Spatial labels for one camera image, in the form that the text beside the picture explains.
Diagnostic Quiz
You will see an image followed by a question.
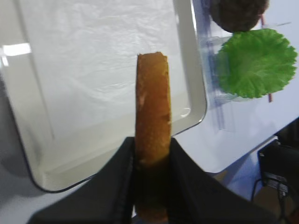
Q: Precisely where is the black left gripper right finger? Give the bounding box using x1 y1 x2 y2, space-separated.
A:
167 138 276 224

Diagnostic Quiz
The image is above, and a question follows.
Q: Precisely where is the white rectangular tray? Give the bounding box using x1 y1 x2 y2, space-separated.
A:
0 0 207 192

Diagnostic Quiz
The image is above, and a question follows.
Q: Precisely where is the black box under table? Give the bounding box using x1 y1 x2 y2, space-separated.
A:
257 118 299 187

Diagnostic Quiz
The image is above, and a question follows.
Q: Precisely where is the bread slice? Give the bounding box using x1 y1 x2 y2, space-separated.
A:
135 52 171 224

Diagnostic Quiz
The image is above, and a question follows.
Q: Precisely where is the black cable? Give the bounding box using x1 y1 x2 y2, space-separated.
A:
251 177 292 224

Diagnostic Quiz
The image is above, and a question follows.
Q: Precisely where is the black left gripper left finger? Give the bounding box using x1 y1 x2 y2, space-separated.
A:
28 137 135 224

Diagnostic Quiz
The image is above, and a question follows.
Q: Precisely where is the green lettuce leaf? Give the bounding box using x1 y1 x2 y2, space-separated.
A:
215 28 298 98

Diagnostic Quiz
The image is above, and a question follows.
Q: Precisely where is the brown meat patty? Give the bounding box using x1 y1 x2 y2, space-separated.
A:
209 0 269 33

